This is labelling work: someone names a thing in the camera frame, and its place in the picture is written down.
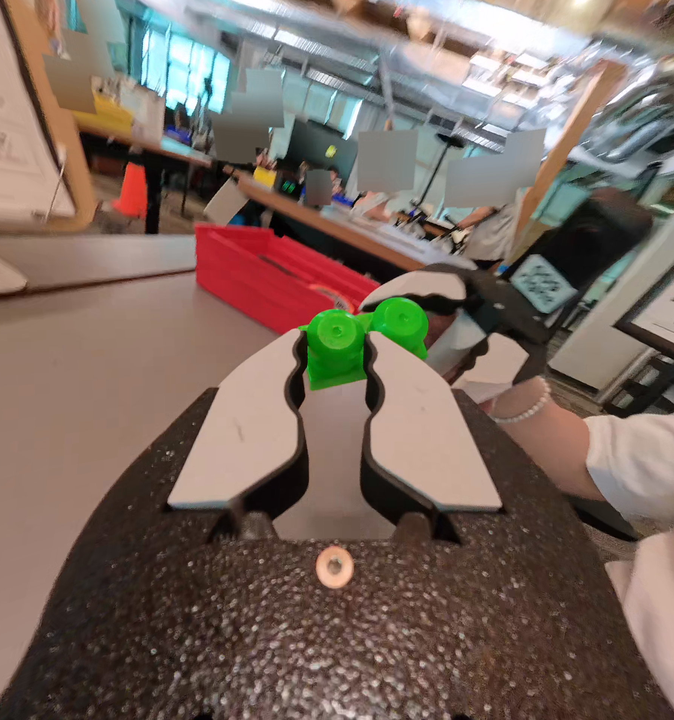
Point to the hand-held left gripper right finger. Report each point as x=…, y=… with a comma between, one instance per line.
x=433, y=444

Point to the black monitor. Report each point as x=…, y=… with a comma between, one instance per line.
x=320, y=146

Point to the small black display device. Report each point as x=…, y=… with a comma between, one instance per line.
x=286, y=185

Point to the stack of yellow bins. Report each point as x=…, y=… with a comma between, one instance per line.
x=107, y=113

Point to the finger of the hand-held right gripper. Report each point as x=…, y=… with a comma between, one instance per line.
x=455, y=338
x=416, y=287

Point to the orange traffic cone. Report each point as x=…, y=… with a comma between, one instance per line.
x=132, y=197

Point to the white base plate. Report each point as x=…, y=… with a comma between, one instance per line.
x=5, y=276

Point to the framed marker sign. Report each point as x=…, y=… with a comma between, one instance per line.
x=669, y=321

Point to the person's right forearm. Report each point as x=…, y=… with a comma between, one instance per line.
x=562, y=450

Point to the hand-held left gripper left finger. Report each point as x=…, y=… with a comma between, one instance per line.
x=236, y=444

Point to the wooden diagonal post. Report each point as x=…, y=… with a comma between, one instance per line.
x=573, y=146

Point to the silver ventilation duct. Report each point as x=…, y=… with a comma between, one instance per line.
x=315, y=45

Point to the red plastic bin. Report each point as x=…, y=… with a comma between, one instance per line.
x=247, y=276

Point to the printed instruction sheet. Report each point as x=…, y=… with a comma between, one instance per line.
x=5, y=135

